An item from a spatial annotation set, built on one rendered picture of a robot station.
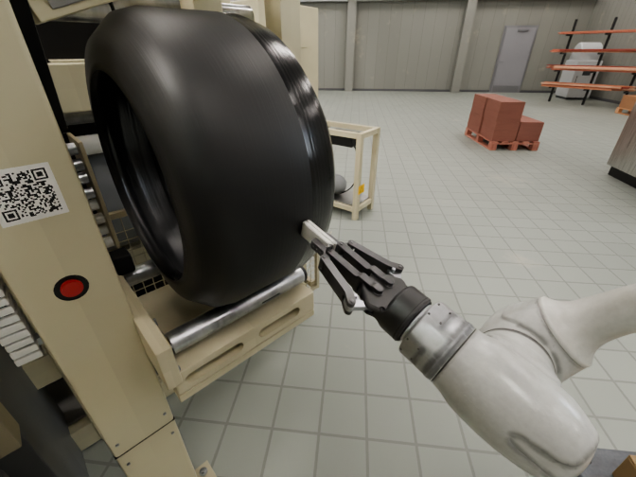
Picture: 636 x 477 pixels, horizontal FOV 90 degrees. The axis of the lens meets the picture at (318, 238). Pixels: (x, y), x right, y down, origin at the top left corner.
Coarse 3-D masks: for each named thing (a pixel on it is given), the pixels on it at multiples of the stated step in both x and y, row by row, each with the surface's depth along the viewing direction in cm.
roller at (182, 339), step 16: (304, 272) 79; (272, 288) 73; (288, 288) 76; (240, 304) 69; (256, 304) 71; (192, 320) 64; (208, 320) 64; (224, 320) 66; (176, 336) 61; (192, 336) 62; (176, 352) 61
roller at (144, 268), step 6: (138, 264) 81; (144, 264) 81; (150, 264) 81; (138, 270) 79; (144, 270) 80; (150, 270) 81; (156, 270) 82; (126, 276) 77; (132, 276) 78; (138, 276) 79; (144, 276) 80; (150, 276) 81; (132, 282) 78; (138, 282) 80
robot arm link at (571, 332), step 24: (624, 288) 39; (504, 312) 48; (528, 312) 45; (552, 312) 43; (576, 312) 42; (600, 312) 40; (624, 312) 38; (552, 336) 42; (576, 336) 41; (600, 336) 41; (552, 360) 41; (576, 360) 41
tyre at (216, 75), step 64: (128, 64) 42; (192, 64) 42; (256, 64) 47; (128, 128) 78; (192, 128) 41; (256, 128) 45; (320, 128) 52; (128, 192) 76; (192, 192) 43; (256, 192) 46; (320, 192) 54; (192, 256) 50; (256, 256) 51
